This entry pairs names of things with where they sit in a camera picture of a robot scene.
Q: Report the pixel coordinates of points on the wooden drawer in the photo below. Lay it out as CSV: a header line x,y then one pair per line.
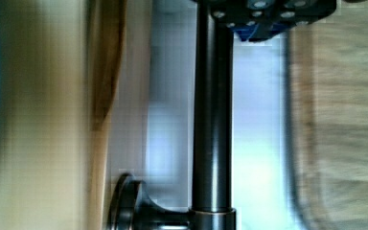
x,y
74,77

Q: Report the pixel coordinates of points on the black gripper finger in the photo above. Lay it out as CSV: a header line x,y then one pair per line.
x,y
260,20

